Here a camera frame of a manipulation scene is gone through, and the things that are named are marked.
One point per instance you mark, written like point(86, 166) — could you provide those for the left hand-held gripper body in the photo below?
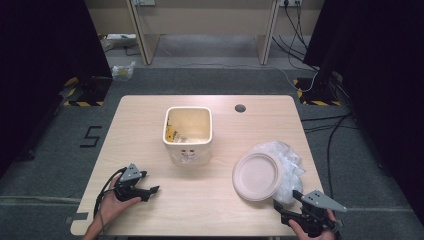
point(128, 190)

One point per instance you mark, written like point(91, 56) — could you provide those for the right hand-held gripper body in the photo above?
point(320, 200)

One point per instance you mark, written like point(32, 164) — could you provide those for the clear plastic bag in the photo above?
point(290, 163)

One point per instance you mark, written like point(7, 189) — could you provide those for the cream plastic bin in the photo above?
point(204, 153)

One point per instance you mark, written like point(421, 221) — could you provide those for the person's left hand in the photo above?
point(111, 206)

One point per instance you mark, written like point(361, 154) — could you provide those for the person's right hand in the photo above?
point(301, 233)

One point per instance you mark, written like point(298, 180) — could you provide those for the beige paper plate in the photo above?
point(256, 175)

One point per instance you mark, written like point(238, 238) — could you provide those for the yellow packet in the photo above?
point(171, 135)

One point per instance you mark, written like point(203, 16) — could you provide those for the crumpled clear wrapper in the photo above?
point(186, 138)

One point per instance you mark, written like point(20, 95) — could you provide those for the stand base with striped tape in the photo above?
point(93, 91)
point(316, 95)

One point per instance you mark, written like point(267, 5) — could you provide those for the small clear bag with yellow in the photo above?
point(123, 71)

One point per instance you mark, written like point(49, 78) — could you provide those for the black curtain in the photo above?
point(43, 66)
point(383, 83)

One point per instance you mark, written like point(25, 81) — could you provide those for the white power strip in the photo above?
point(121, 37)

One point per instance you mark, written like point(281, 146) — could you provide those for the wall socket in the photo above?
point(290, 2)
point(143, 2)

